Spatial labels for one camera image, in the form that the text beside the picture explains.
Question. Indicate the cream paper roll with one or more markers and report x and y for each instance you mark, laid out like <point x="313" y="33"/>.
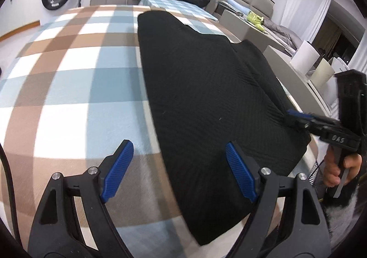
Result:
<point x="322" y="74"/>

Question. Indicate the green toy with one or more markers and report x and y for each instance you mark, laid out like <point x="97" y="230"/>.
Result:
<point x="256" y="20"/>

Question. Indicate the blue checkered box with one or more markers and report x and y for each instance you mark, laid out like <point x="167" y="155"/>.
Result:
<point x="179" y="6"/>

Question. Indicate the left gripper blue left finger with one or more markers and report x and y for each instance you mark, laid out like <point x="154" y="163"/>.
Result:
<point x="113" y="168"/>

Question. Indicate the black knit sweater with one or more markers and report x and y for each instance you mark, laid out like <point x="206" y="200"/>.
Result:
<point x="204" y="92"/>

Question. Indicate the white paper roll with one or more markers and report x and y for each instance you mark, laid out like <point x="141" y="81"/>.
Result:
<point x="304" y="58"/>

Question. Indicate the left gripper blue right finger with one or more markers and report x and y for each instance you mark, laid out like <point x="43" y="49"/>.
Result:
<point x="245" y="170"/>

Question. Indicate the checkered table cloth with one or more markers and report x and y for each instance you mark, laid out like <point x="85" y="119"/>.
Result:
<point x="69" y="95"/>

